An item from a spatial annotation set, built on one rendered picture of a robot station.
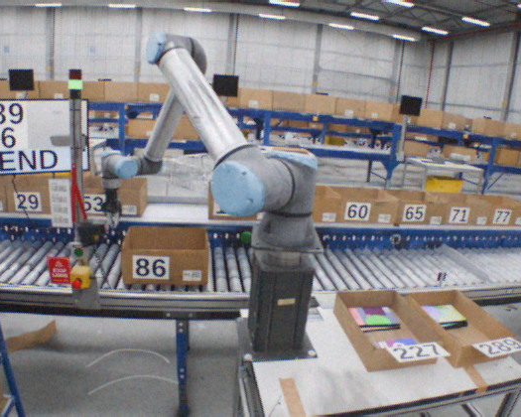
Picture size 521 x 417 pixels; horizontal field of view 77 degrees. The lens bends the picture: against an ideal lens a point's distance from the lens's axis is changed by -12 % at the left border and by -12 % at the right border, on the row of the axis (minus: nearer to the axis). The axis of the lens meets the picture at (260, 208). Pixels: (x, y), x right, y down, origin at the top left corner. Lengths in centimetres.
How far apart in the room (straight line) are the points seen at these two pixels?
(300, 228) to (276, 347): 44
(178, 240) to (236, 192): 102
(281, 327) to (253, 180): 55
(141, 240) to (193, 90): 101
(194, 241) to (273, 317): 83
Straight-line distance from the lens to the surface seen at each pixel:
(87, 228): 150
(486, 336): 173
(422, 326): 152
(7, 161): 165
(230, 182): 96
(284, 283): 118
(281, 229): 111
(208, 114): 109
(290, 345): 133
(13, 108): 163
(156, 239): 194
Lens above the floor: 159
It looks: 17 degrees down
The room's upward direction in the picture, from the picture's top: 5 degrees clockwise
